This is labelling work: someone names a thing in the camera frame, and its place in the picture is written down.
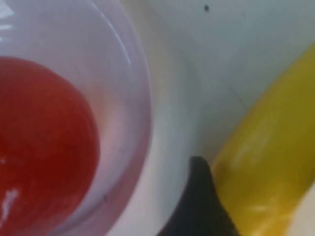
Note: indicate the red apple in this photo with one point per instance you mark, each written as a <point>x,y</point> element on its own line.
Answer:
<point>44,135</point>

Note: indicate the yellow banana with short stem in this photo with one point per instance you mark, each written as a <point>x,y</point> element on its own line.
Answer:
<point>265,159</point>

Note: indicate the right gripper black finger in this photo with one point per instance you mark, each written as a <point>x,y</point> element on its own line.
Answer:
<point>199,209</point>

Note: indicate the pink round plate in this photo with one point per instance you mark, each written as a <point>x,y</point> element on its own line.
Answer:
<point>118,98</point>

